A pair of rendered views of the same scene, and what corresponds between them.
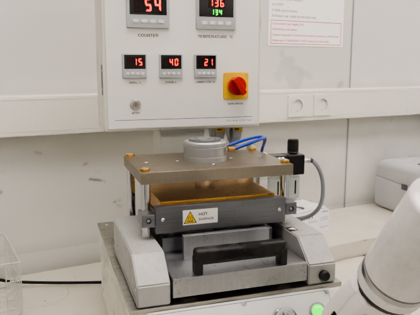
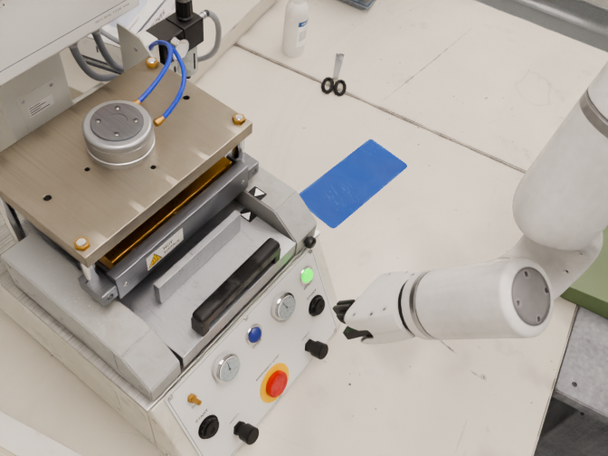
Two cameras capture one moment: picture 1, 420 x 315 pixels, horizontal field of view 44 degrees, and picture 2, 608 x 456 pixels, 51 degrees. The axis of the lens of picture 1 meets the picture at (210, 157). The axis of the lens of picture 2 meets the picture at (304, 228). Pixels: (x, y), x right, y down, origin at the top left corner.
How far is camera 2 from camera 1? 0.62 m
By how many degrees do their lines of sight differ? 56
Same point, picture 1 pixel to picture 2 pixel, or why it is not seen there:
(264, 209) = (228, 193)
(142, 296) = (156, 393)
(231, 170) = (188, 177)
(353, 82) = not seen: outside the picture
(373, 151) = not seen: outside the picture
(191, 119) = (44, 48)
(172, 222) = (136, 277)
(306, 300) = (296, 272)
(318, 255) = (300, 223)
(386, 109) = not seen: outside the picture
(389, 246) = (460, 327)
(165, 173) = (114, 236)
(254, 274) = (252, 289)
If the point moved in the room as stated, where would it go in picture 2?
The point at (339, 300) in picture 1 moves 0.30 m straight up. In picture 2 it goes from (376, 327) to (445, 171)
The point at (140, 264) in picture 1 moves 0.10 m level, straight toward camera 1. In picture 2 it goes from (137, 364) to (191, 430)
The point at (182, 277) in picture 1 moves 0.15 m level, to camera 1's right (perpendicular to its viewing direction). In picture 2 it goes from (189, 347) to (292, 290)
